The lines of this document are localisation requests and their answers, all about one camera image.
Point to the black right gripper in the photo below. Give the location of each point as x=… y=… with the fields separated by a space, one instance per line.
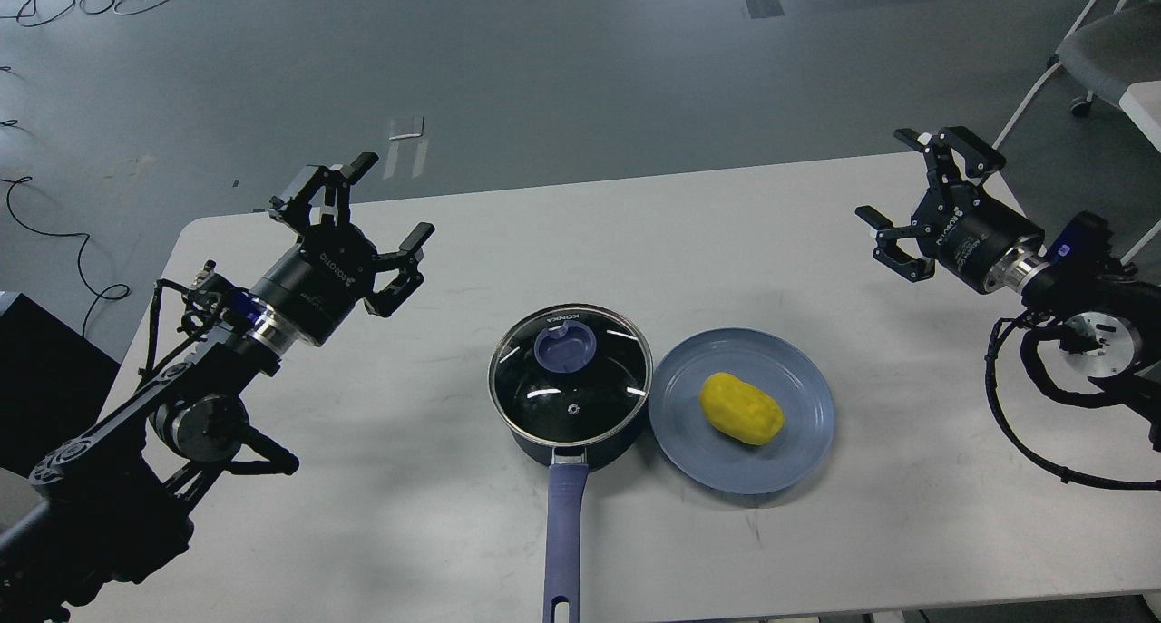
x=957 y=224

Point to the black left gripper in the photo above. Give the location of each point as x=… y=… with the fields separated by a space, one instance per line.
x=316 y=284

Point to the glass pot lid blue knob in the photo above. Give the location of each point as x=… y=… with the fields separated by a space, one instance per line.
x=570 y=375

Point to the yellow potato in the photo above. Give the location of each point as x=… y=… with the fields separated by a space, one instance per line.
x=740 y=410

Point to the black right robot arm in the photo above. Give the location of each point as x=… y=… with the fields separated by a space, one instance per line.
x=1090 y=328

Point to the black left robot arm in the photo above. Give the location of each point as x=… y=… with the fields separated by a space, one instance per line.
x=117 y=498

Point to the blue round plate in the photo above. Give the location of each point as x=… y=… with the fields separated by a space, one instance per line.
x=769 y=363

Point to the white table edge right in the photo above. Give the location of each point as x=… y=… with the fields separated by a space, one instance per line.
x=1141 y=103

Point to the black box at left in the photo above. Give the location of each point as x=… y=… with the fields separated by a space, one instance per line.
x=53 y=382

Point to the blue saucepan with handle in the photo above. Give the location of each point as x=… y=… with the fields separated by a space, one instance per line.
x=568 y=471

